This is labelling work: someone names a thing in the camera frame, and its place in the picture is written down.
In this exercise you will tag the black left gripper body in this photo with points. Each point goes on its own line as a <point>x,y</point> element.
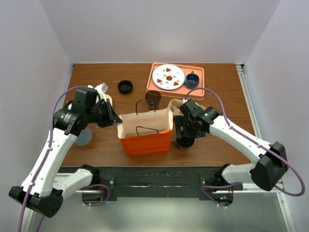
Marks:
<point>104,119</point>

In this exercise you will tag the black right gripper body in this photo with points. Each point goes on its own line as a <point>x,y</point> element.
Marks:
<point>189,129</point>

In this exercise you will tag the beige pulp cup carrier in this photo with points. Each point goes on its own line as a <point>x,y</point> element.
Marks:
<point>175,105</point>

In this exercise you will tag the orange paper bag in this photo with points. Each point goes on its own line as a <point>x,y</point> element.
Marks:
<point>160,121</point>

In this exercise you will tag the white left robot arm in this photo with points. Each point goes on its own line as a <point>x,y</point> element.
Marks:
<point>39,191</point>

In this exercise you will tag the cream square bowl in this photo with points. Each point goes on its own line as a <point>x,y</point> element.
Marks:
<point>108,97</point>

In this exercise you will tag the light blue straw cup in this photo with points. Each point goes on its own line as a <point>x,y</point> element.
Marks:
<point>84,137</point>

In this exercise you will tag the dark blue ceramic mug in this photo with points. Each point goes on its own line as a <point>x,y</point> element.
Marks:
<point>191,80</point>

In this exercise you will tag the white watermelon pattern plate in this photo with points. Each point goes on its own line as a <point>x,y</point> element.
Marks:
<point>168,77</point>

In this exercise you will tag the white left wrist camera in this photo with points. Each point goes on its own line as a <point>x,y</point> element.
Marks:
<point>101,89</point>

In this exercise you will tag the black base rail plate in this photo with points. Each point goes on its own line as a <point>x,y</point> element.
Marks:
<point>165,182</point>

